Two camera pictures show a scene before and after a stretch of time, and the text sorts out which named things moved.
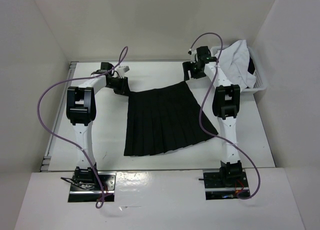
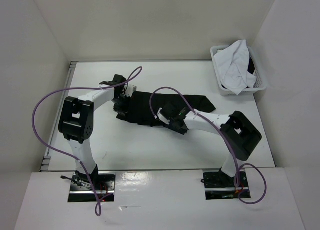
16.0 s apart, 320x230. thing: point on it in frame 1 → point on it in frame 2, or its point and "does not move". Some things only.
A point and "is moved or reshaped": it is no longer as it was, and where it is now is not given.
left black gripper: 124,89 → 124,109
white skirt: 234,60 does not move
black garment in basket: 251,67 does not move
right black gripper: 187,66 → 171,126
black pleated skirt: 164,119 is moved or reshaped
